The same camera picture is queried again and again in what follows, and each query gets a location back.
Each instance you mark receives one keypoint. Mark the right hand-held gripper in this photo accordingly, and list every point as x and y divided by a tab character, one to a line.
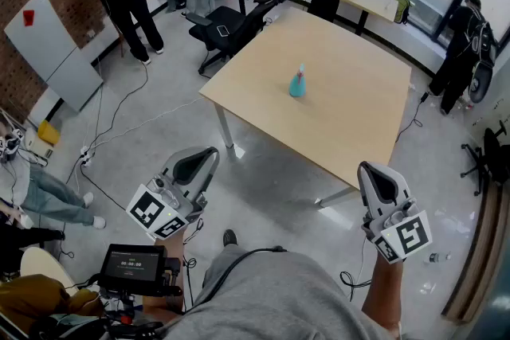
406	235

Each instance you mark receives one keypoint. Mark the grey board panel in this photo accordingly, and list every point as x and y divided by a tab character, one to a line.
60	51

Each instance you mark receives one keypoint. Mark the black office chair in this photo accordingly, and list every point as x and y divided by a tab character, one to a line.
239	22

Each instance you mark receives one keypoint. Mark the person's left forearm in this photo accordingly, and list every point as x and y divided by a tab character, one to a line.
173	248

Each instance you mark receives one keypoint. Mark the white table leg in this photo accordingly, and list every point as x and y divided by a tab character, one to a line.
338	197
225	127

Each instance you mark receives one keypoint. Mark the clear plastic tube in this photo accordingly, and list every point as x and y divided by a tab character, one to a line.
436	258

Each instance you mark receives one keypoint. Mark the person's grey shirt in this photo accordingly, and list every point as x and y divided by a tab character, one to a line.
279	302

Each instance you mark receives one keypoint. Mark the round wooden stool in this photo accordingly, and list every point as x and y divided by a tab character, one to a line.
40	263

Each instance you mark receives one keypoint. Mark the white power strip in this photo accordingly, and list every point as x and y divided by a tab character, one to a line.
85	156

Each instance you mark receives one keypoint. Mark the black swivel chair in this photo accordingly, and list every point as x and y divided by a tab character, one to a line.
494	155

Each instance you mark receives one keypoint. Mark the black timer monitor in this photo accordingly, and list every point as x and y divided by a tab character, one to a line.
131	266

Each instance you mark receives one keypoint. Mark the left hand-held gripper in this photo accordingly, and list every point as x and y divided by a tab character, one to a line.
147	207

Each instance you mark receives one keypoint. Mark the person's dark shoe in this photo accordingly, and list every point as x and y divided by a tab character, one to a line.
230	238

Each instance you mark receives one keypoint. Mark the green backpack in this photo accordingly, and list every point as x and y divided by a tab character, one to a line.
400	6

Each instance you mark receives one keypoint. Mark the person's right forearm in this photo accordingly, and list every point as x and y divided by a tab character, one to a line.
382	290

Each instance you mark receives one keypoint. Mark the mustard yellow jacket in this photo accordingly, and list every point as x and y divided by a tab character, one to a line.
32	294

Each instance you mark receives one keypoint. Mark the small wooden pedestal table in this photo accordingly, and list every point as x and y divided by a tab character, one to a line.
366	0

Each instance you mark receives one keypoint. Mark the yellow bin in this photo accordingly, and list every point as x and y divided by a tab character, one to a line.
48	132

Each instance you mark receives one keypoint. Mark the white-edged smartphone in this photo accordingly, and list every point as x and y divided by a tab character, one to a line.
223	30

